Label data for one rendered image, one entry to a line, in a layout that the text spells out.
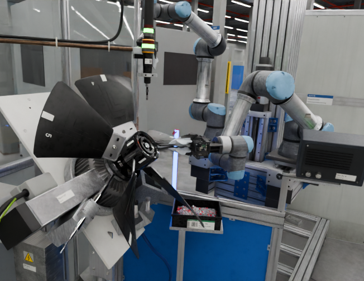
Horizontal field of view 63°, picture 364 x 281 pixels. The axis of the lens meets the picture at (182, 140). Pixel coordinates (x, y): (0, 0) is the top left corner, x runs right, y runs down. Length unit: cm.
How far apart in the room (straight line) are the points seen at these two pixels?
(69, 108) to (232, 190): 125
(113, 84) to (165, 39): 400
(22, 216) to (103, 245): 36
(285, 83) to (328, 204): 189
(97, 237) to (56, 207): 26
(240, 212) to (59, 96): 99
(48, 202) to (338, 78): 243
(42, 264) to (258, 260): 99
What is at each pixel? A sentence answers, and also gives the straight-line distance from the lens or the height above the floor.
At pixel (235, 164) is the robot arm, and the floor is 110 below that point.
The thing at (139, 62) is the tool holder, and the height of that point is 150.
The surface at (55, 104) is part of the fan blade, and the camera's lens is 89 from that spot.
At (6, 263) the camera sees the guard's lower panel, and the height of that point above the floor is 51.
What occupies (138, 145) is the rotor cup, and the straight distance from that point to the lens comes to 98.
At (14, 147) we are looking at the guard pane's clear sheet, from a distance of 163.
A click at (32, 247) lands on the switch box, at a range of 126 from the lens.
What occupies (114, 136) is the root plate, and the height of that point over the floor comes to 126.
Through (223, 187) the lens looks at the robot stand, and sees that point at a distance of 192.
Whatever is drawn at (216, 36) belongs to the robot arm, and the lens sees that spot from 182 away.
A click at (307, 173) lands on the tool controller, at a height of 108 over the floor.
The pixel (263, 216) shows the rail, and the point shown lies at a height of 83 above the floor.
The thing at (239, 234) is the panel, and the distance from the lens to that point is 157.
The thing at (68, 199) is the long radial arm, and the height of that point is 111.
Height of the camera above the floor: 149
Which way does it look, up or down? 14 degrees down
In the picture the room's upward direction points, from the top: 3 degrees clockwise
